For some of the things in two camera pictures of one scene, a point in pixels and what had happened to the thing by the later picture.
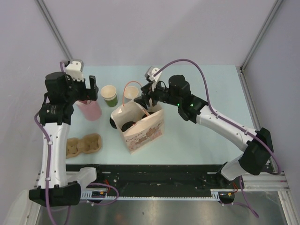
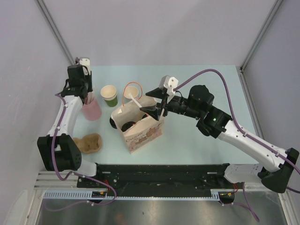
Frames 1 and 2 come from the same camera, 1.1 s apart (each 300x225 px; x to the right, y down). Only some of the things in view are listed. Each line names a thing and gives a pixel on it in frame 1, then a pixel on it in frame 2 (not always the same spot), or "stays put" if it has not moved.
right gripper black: (147, 93) to (154, 111)
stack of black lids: (112, 123) stays put
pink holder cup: (91, 109) stays put
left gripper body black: (77, 91) to (87, 82)
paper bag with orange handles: (139, 128) stays put
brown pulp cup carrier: (90, 143) stays put
